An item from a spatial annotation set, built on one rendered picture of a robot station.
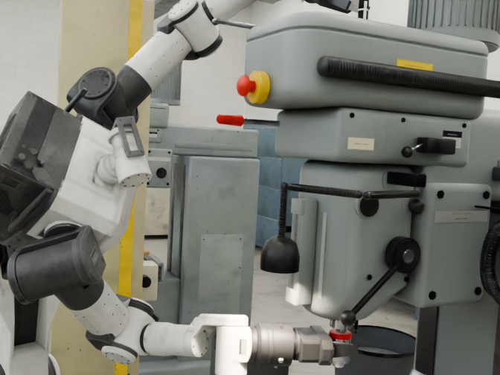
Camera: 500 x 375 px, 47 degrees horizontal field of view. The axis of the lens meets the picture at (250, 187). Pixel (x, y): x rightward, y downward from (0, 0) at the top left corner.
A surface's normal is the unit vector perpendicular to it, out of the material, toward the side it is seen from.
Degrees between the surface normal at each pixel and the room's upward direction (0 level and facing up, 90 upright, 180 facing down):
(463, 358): 90
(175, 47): 100
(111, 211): 59
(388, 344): 86
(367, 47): 90
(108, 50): 90
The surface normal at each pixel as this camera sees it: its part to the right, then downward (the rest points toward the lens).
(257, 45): -0.89, -0.02
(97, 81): -0.19, -0.43
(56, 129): 0.66, -0.44
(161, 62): 0.56, 0.26
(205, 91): 0.45, 0.09
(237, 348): 0.16, -0.20
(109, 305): 0.95, 0.08
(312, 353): 0.15, 0.08
